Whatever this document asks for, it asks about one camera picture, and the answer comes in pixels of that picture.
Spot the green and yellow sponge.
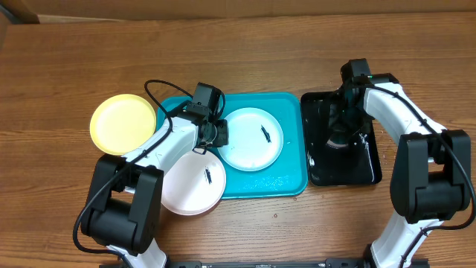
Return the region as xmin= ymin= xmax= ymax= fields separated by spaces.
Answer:
xmin=326 ymin=137 xmax=349 ymax=150

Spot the light blue plate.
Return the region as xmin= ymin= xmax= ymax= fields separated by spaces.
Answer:
xmin=218 ymin=107 xmax=283 ymax=172

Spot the yellow plate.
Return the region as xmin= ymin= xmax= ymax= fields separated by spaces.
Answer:
xmin=89 ymin=94 xmax=156 ymax=156

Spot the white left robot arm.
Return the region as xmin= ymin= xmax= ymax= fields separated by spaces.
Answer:
xmin=73 ymin=100 xmax=228 ymax=267

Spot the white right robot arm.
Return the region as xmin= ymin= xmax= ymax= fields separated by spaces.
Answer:
xmin=319 ymin=76 xmax=475 ymax=267

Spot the black water tray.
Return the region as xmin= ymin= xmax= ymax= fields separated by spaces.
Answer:
xmin=300 ymin=92 xmax=382 ymax=186

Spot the teal plastic tray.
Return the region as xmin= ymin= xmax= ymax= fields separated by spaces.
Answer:
xmin=155 ymin=92 xmax=309 ymax=200

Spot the pink plate with stain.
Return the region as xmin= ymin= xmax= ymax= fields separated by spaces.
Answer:
xmin=161 ymin=152 xmax=226 ymax=216

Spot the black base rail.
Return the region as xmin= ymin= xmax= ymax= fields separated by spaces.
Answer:
xmin=98 ymin=256 xmax=432 ymax=268

